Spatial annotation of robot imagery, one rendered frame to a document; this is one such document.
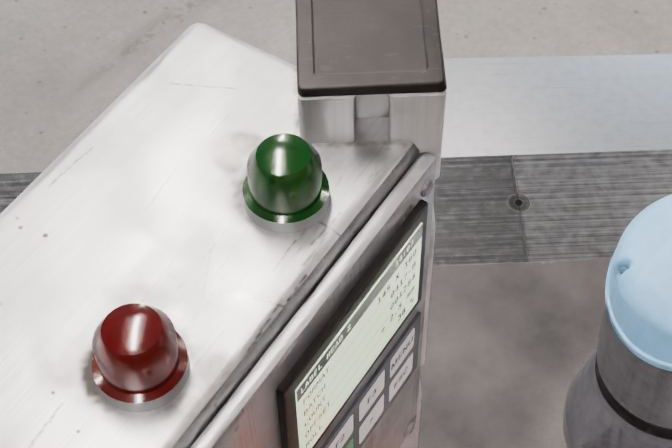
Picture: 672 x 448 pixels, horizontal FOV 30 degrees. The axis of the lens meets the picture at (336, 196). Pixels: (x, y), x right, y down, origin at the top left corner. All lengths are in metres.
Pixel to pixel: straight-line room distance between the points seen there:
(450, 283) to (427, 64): 0.75
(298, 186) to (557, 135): 0.91
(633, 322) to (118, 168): 0.53
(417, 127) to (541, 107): 0.90
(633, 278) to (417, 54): 0.49
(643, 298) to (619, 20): 1.78
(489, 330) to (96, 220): 0.74
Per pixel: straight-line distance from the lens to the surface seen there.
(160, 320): 0.33
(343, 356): 0.39
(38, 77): 2.52
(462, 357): 1.08
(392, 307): 0.41
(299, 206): 0.36
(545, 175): 1.23
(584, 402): 1.00
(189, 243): 0.37
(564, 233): 1.19
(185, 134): 0.40
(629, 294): 0.86
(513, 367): 1.07
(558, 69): 1.32
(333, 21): 0.39
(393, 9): 0.40
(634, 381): 0.91
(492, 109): 1.28
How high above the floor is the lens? 1.77
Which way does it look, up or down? 52 degrees down
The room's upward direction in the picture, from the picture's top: 1 degrees counter-clockwise
